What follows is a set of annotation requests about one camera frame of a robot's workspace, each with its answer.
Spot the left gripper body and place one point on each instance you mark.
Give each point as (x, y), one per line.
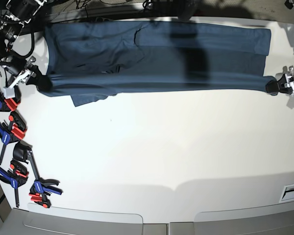
(286, 82)

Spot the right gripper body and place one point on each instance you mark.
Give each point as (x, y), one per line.
(14, 66)

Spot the dark blue T-shirt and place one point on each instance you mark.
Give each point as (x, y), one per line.
(92, 61)

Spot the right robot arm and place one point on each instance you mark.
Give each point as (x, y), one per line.
(19, 14)

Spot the top blue red bar clamp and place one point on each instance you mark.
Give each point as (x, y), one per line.
(10, 104)

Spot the blue red bar clamp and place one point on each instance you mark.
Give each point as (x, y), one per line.
(10, 104)
(42, 188)
(16, 177)
(13, 132)

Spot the black tape roll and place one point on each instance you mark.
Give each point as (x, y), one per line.
(21, 152)

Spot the bottom blue red bar clamp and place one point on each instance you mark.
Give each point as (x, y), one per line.
(42, 188)

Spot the white label sticker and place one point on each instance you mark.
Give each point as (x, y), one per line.
(287, 194)

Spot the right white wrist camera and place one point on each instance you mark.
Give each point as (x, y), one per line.
(9, 91)

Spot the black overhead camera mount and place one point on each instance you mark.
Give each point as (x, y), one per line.
(186, 9)

